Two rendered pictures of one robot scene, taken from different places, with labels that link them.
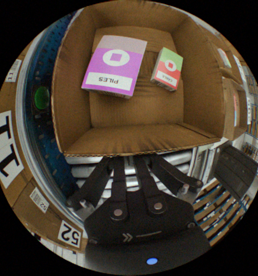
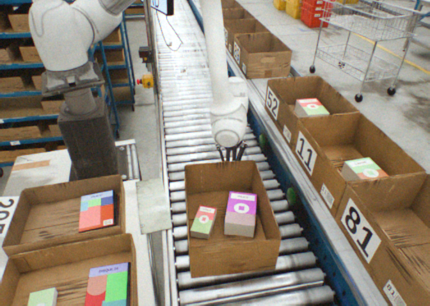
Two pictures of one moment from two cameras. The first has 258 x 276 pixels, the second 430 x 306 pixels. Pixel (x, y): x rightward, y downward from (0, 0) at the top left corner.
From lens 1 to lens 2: 1.14 m
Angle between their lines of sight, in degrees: 37
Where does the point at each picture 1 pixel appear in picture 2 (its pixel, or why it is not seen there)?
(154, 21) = (216, 265)
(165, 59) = (208, 222)
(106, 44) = (249, 216)
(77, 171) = (263, 166)
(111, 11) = (260, 252)
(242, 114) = (22, 216)
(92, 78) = (251, 198)
